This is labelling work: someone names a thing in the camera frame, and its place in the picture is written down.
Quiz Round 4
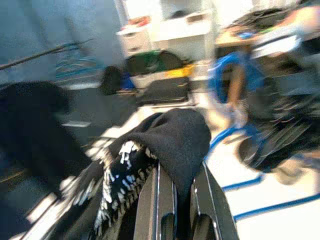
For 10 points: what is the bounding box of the plain black shirt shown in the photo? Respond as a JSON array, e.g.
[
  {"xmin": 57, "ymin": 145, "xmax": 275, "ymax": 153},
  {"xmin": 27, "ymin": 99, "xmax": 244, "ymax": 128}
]
[{"xmin": 0, "ymin": 79, "xmax": 72, "ymax": 181}]

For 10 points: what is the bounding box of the white drawer cabinet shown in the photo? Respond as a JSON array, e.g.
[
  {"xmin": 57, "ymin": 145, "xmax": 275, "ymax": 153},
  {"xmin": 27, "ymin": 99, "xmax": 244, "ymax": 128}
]
[{"xmin": 116, "ymin": 0, "xmax": 218, "ymax": 58}]

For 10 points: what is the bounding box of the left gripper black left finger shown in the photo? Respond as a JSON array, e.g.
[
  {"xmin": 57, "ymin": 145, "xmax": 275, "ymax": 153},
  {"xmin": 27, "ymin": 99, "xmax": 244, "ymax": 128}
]
[{"xmin": 133, "ymin": 161, "xmax": 178, "ymax": 240}]

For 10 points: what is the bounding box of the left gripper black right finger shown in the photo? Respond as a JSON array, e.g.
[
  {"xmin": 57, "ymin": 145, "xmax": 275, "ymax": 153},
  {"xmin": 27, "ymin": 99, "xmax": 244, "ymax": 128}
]
[{"xmin": 189, "ymin": 161, "xmax": 240, "ymax": 240}]

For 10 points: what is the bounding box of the black metal clothes rack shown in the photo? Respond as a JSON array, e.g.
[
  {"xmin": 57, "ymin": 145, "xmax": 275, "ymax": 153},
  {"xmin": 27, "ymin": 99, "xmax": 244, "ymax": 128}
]
[{"xmin": 0, "ymin": 38, "xmax": 95, "ymax": 71}]

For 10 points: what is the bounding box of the black shirt with white print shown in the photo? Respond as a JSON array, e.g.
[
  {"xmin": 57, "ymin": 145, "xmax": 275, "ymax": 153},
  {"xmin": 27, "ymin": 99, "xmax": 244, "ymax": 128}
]
[{"xmin": 58, "ymin": 107, "xmax": 212, "ymax": 240}]

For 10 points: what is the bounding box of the blue plastic hanger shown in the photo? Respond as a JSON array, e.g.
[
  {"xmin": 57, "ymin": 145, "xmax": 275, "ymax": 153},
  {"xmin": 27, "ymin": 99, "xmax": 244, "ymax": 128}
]
[{"xmin": 206, "ymin": 49, "xmax": 320, "ymax": 222}]

